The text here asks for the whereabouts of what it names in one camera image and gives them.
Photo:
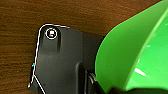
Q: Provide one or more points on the bright green plastic bowl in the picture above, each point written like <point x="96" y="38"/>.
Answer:
<point x="133" y="50"/>

